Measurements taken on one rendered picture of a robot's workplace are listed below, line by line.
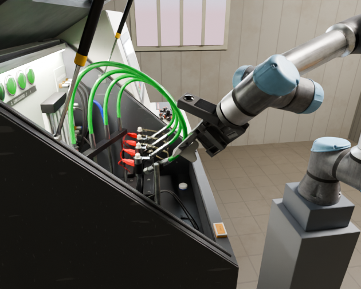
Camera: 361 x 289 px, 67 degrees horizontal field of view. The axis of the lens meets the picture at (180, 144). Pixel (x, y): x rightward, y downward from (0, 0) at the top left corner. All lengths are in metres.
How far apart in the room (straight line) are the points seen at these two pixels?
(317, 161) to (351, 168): 0.12
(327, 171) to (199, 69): 2.33
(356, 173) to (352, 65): 3.11
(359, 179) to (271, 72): 0.60
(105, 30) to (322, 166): 0.96
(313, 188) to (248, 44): 2.41
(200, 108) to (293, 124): 3.26
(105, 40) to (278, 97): 0.81
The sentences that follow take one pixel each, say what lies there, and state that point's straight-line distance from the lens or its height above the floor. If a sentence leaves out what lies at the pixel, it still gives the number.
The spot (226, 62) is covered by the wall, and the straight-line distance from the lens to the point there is 3.26.
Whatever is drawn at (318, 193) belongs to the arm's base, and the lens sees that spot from 1.15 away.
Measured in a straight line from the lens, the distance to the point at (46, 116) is 0.94.
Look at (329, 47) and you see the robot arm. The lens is 0.86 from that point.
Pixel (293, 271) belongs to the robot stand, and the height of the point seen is 0.63.
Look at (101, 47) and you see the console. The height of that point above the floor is 1.42.
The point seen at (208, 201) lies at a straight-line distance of 0.97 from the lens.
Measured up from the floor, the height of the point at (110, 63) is 1.42.
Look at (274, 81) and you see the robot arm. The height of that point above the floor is 1.42.
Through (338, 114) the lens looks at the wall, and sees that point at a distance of 4.19.
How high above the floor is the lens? 1.53
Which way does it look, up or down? 25 degrees down
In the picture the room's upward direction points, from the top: straight up
